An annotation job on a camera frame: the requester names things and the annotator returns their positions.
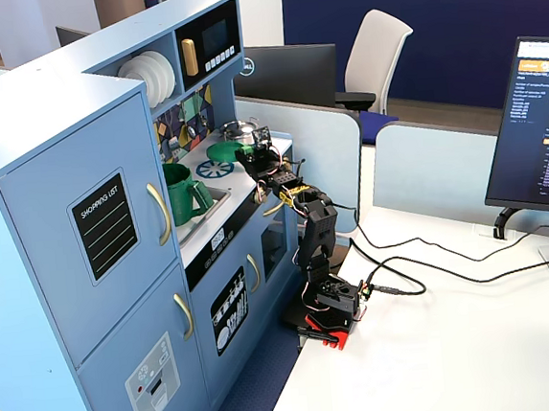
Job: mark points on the black monitor with lit screen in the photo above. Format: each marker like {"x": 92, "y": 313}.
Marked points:
{"x": 531, "y": 168}

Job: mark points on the black microwave door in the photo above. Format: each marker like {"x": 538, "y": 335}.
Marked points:
{"x": 205, "y": 14}

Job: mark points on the white toy plate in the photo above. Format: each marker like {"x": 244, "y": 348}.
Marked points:
{"x": 171, "y": 73}
{"x": 161, "y": 77}
{"x": 132, "y": 71}

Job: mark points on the small gripper camera board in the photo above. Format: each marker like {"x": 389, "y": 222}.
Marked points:
{"x": 261, "y": 135}

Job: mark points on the steel ladle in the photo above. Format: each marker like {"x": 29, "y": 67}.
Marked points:
{"x": 191, "y": 131}

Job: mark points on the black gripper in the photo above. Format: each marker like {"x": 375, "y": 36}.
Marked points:
{"x": 250, "y": 159}

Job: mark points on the blue fridge door with dispenser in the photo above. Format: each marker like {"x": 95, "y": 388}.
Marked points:
{"x": 104, "y": 398}

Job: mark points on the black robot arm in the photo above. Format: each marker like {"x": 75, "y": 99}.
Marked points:
{"x": 322, "y": 225}

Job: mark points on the white office chair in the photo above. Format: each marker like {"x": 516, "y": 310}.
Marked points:
{"x": 376, "y": 52}

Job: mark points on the red table clamp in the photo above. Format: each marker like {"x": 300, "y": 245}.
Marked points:
{"x": 338, "y": 339}

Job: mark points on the black shopping list board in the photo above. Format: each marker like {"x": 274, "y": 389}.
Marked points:
{"x": 103, "y": 230}

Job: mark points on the dark background monitor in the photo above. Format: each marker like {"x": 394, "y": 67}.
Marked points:
{"x": 69, "y": 36}

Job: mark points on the blue oven door with window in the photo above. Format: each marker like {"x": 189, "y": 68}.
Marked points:
{"x": 284, "y": 262}

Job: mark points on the steel slotted spatula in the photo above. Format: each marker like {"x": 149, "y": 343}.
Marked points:
{"x": 173, "y": 143}

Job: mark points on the gold stove knob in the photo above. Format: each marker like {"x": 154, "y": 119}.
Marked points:
{"x": 259, "y": 196}

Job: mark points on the blue fridge door with list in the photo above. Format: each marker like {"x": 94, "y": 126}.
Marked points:
{"x": 41, "y": 235}

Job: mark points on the blue dishwasher door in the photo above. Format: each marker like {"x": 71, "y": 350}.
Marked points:
{"x": 202, "y": 308}

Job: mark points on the small steel spoon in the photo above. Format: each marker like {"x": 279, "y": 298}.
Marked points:
{"x": 203, "y": 121}

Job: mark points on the grey toy sink basin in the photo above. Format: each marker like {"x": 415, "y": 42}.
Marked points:
{"x": 217, "y": 200}

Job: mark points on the steel pot lid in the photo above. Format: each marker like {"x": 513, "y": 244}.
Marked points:
{"x": 236, "y": 126}

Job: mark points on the blue toy kitchen unit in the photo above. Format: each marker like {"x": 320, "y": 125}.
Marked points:
{"x": 29, "y": 92}

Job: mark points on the green pitcher container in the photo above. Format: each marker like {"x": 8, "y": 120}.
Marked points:
{"x": 180, "y": 199}

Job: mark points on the steel cooking pot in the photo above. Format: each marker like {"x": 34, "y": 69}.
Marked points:
{"x": 231, "y": 135}

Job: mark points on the black Dell monitor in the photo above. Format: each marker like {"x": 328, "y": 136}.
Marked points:
{"x": 292, "y": 74}

